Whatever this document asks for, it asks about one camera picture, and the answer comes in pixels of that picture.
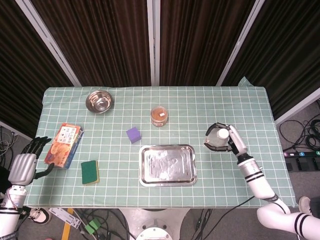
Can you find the dark brown curtain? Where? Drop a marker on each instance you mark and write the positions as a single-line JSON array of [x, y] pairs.
[[17, 62], [287, 62], [100, 42], [200, 42]]

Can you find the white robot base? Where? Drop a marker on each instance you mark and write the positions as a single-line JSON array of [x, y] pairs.
[[155, 222]]

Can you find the metal tray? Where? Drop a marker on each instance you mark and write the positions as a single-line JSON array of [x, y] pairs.
[[167, 165]]

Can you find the purple foam cube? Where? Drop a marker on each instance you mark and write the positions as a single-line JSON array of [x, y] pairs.
[[133, 135]]

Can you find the white printed label strip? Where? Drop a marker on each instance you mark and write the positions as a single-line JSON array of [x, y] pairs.
[[62, 217]]

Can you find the glass jar orange lid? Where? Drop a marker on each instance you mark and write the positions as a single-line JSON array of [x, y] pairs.
[[159, 115]]

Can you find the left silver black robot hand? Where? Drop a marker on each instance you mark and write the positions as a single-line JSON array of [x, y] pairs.
[[23, 165]]

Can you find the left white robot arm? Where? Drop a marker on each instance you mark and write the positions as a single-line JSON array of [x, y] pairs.
[[10, 220]]

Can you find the green checked tablecloth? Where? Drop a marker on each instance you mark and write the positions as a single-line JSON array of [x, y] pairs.
[[190, 112]]

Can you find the orange blue cookie box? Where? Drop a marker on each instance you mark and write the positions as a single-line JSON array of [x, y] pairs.
[[63, 146]]

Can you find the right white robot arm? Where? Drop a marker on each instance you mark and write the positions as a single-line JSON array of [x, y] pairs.
[[255, 180]]

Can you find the white black sneaker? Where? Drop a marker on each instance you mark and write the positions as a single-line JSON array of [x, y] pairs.
[[40, 215]]

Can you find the white partition frame bar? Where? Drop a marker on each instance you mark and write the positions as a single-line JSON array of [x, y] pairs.
[[297, 108]]

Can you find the white partition frame post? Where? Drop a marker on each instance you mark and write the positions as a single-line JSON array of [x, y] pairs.
[[47, 41], [240, 42], [153, 42]]

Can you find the green plastic block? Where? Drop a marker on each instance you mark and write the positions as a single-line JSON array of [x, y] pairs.
[[92, 226]]

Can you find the stainless steel bowl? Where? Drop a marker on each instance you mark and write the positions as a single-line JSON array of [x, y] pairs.
[[99, 102]]

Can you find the light pink shoe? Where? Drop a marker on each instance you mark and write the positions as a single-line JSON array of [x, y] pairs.
[[304, 205]]

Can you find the clear plastic bottle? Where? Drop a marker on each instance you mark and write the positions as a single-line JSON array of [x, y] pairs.
[[218, 137]]

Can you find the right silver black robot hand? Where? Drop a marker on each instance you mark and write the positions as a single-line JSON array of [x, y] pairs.
[[237, 142]]

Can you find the green yellow sponge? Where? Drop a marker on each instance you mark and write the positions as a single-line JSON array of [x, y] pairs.
[[89, 172]]

